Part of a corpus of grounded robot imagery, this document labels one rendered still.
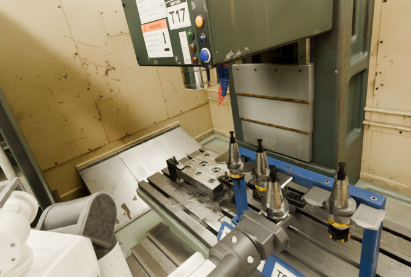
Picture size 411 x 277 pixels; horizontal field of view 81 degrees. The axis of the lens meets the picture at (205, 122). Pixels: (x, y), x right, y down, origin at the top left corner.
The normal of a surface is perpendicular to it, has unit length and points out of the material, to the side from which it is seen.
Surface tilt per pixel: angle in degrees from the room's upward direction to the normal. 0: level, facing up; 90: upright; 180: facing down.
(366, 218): 0
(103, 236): 77
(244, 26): 90
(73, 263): 59
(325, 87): 90
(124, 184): 24
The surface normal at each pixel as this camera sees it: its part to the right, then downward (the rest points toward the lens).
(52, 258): 0.07, -0.98
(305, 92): -0.75, 0.36
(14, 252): 0.41, 0.19
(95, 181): 0.11, -0.76
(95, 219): 0.91, -0.29
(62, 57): 0.65, 0.18
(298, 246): -0.17, -0.92
